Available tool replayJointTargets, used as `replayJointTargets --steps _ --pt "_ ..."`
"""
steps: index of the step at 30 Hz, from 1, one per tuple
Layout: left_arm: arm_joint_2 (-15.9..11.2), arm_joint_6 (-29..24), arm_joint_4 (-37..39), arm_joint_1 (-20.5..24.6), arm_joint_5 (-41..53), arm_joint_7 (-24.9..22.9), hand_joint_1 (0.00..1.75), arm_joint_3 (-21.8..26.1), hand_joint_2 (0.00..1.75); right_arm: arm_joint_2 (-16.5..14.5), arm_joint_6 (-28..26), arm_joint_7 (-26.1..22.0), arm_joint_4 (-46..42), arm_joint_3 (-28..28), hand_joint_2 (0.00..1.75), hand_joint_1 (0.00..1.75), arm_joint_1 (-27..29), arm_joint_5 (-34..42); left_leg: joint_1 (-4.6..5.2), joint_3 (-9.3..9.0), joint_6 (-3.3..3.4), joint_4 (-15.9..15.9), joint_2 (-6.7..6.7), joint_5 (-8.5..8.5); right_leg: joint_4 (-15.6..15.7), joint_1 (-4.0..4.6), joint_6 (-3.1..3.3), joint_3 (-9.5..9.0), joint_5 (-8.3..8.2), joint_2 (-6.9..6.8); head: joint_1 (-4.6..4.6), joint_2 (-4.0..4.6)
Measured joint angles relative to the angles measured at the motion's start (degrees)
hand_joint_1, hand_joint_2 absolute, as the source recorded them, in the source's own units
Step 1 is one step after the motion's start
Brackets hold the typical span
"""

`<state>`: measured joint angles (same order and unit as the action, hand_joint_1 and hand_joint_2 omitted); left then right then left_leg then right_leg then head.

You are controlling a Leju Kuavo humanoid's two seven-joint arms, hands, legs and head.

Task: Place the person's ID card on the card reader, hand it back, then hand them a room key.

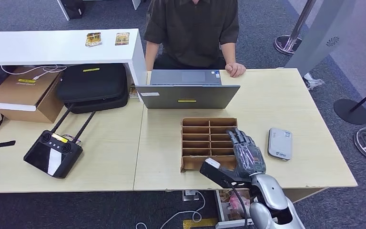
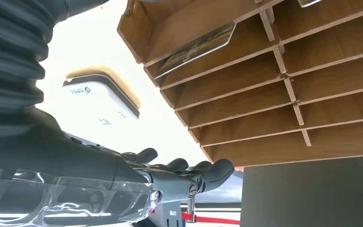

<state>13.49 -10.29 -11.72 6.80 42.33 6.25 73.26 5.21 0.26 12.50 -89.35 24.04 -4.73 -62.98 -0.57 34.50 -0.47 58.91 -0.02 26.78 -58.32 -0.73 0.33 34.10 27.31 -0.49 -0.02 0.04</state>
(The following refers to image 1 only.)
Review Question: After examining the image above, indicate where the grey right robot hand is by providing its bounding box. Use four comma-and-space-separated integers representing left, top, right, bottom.
226, 127, 267, 177

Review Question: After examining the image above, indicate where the person's left hand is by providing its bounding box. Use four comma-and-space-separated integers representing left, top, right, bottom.
224, 62, 247, 78

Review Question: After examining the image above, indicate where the white grey card reader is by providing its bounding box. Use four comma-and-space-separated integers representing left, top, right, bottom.
267, 127, 294, 161

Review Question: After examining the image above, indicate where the cardboard card organiser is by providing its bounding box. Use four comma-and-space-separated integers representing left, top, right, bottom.
180, 117, 238, 173

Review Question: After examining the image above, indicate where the clear plastic hand cover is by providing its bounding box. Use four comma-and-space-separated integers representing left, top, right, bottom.
232, 139, 267, 176

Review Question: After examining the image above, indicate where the person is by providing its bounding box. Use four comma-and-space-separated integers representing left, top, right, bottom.
143, 0, 247, 79

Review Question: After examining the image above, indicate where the pink plastic bag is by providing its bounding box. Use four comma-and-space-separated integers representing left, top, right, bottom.
228, 193, 250, 216

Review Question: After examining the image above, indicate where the grey laptop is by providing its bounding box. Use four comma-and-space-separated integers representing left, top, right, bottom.
135, 69, 241, 110

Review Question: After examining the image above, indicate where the white drawer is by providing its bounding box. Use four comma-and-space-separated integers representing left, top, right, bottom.
213, 188, 285, 229

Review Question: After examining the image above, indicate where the metal floor socket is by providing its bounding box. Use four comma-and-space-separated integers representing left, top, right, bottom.
182, 189, 200, 202

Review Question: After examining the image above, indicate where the clear plastic bag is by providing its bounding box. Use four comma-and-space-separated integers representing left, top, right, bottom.
302, 73, 325, 91

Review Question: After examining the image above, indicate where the yellow floor tape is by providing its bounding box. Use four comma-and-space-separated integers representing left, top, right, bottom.
183, 218, 218, 229

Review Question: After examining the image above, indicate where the grey gate panel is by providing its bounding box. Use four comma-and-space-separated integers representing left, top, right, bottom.
284, 0, 356, 78

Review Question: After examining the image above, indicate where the small printed box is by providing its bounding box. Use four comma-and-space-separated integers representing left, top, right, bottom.
128, 84, 140, 99

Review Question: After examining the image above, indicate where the black zip carrying case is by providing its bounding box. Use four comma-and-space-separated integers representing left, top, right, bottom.
56, 63, 129, 115

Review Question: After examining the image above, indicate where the black computer tower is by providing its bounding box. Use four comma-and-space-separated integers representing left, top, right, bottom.
60, 0, 86, 20

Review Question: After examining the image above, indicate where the white counter shelf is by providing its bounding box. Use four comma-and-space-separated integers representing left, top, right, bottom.
0, 29, 148, 86

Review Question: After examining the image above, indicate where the black remote controller with antennas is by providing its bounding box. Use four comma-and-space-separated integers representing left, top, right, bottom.
23, 104, 96, 179

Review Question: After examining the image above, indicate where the brown cardboard box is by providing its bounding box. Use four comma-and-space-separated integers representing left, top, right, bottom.
0, 66, 64, 124

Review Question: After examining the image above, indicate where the chrome stanchion post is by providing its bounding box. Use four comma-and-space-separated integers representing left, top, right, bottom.
273, 0, 316, 57

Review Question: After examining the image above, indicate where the white floor cable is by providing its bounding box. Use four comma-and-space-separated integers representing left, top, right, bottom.
135, 190, 206, 229

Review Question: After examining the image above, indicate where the black stanchion post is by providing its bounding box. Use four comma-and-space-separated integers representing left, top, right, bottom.
333, 80, 366, 126

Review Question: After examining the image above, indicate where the white desk frame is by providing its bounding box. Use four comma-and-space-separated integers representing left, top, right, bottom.
56, 0, 142, 21

